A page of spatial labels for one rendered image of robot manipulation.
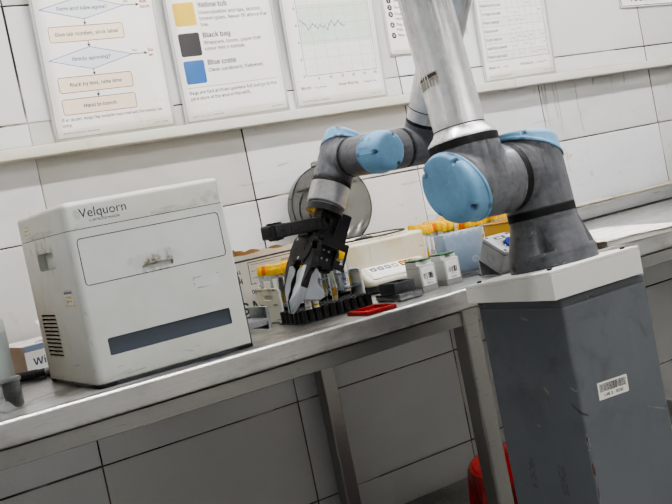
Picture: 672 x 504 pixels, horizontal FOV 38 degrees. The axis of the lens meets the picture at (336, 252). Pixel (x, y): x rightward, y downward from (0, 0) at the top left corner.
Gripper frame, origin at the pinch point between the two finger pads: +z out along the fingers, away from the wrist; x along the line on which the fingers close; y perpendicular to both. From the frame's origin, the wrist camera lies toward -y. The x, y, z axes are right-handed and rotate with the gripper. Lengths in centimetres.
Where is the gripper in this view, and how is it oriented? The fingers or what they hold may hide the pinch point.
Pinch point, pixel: (289, 305)
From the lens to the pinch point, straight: 178.1
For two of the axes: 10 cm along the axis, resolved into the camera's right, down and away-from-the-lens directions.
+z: -2.4, 9.5, -2.2
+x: -5.4, 0.6, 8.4
